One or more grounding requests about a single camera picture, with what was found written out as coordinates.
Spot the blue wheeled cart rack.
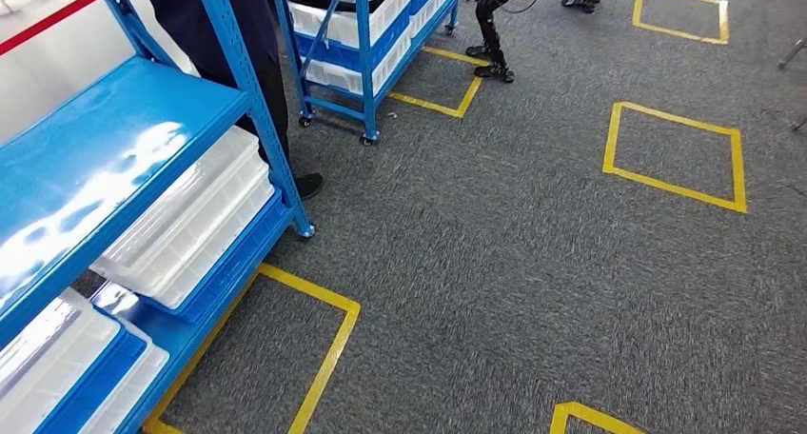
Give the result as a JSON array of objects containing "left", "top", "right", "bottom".
[{"left": 267, "top": 0, "right": 464, "bottom": 148}]

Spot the person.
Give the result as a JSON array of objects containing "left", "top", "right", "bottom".
[{"left": 138, "top": 0, "right": 324, "bottom": 200}]

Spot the white plastic tray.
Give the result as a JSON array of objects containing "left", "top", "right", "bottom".
[
  {"left": 126, "top": 160, "right": 272, "bottom": 297},
  {"left": 78, "top": 343, "right": 171, "bottom": 434},
  {"left": 89, "top": 126, "right": 265, "bottom": 281},
  {"left": 148, "top": 178, "right": 277, "bottom": 310},
  {"left": 0, "top": 286, "right": 124, "bottom": 434}
]

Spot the white plastic bin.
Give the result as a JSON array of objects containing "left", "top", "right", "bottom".
[
  {"left": 288, "top": 0, "right": 414, "bottom": 49},
  {"left": 409, "top": 0, "right": 452, "bottom": 40},
  {"left": 302, "top": 33, "right": 414, "bottom": 97}
]

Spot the white car with red stripe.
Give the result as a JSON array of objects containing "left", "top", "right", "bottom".
[{"left": 0, "top": 0, "right": 197, "bottom": 146}]

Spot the grey metal stand leg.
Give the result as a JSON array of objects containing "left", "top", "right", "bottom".
[{"left": 777, "top": 36, "right": 807, "bottom": 71}]

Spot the blue metal shelf rack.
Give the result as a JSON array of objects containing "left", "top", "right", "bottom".
[{"left": 0, "top": 0, "right": 317, "bottom": 434}]

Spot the blue plastic bin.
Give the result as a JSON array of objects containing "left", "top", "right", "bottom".
[{"left": 294, "top": 5, "right": 412, "bottom": 73}]

